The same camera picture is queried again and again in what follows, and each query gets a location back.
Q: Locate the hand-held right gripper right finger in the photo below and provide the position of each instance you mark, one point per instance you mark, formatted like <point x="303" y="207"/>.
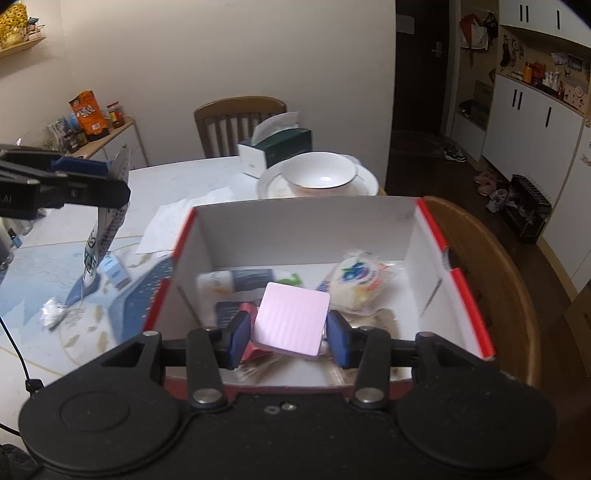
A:
<point x="339" y="339"/>

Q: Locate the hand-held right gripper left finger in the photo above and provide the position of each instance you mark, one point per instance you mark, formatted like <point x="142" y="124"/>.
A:
<point x="240" y="339"/>

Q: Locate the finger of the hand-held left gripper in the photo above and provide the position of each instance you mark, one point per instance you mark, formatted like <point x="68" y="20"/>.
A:
<point x="83" y="191"/>
<point x="78" y="168"/>

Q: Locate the white printed snack packet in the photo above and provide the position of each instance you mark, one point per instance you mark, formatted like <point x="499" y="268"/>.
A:
<point x="104" y="230"/>

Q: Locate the pink sticky note pad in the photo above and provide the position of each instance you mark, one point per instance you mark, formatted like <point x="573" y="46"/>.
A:
<point x="291" y="318"/>

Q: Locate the white tube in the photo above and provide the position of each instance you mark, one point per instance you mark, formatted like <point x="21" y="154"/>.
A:
<point x="231" y="281"/>

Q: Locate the clear bun packet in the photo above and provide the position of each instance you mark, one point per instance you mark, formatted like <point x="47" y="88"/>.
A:
<point x="355" y="277"/>

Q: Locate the dark blue packet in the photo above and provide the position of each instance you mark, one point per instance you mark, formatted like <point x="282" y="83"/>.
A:
<point x="228" y="314"/>

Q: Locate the white sideboard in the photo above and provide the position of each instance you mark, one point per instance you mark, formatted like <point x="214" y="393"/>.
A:
<point x="104" y="141"/>

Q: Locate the orange snack bag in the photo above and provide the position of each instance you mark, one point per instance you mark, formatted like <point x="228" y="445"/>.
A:
<point x="87" y="115"/>

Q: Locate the red sauce jar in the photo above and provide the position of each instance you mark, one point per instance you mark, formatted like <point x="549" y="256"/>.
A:
<point x="115" y="115"/>

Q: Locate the white paper napkin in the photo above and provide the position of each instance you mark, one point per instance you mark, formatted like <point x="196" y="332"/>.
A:
<point x="161" y="226"/>

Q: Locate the light blue small box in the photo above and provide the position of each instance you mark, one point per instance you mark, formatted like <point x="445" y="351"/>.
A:
<point x="115" y="274"/>

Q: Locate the clear bag of white beads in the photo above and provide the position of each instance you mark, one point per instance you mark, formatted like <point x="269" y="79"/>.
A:
<point x="53" y="313"/>

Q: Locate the white bowl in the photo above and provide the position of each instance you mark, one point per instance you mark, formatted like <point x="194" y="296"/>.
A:
<point x="318" y="170"/>

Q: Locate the wooden chair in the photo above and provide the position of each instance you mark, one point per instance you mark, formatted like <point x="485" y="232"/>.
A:
<point x="508" y="286"/>
<point x="240" y="104"/>

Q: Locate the white and green tissue box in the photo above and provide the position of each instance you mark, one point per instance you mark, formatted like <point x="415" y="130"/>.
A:
<point x="286" y="143"/>

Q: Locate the pink slippers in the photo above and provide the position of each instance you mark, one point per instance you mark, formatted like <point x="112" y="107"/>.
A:
<point x="487" y="182"/>

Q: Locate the pair of sneakers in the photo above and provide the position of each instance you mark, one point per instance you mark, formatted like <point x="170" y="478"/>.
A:
<point x="455" y="153"/>

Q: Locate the tall white cabinet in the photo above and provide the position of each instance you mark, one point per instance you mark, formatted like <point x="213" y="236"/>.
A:
<point x="517" y="134"/>

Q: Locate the dark door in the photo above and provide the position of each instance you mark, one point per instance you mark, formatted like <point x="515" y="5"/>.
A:
<point x="425" y="69"/>

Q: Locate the wooden wall shelf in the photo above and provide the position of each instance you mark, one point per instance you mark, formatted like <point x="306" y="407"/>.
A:
<point x="23" y="46"/>

